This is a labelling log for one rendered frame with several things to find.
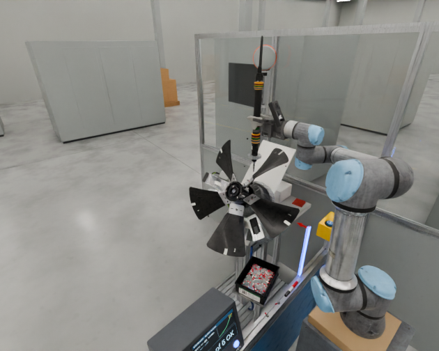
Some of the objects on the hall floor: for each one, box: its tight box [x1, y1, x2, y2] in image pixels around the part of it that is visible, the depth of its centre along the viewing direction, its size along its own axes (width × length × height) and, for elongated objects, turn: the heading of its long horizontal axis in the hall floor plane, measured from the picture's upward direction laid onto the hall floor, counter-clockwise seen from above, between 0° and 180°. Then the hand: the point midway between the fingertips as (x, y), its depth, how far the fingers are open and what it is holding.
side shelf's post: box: [272, 233, 282, 266], centre depth 219 cm, size 4×4×83 cm
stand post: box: [235, 244, 250, 304], centre depth 191 cm, size 4×9×91 cm, turn 45°
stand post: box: [254, 242, 268, 261], centre depth 200 cm, size 4×9×115 cm, turn 45°
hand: (252, 115), depth 122 cm, fingers closed on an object, 4 cm apart
